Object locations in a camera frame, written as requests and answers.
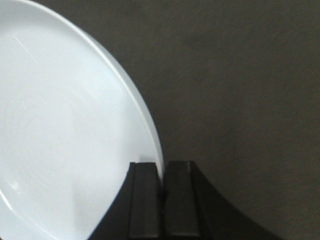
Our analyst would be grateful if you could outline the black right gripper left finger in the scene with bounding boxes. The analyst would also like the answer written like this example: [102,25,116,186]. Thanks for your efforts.
[89,162,161,240]

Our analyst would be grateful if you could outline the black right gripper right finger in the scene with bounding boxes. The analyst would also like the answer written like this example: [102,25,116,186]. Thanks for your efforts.
[163,161,275,240]

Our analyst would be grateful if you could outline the pale blue round tray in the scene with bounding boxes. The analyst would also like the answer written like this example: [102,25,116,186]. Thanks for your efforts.
[0,0,164,240]

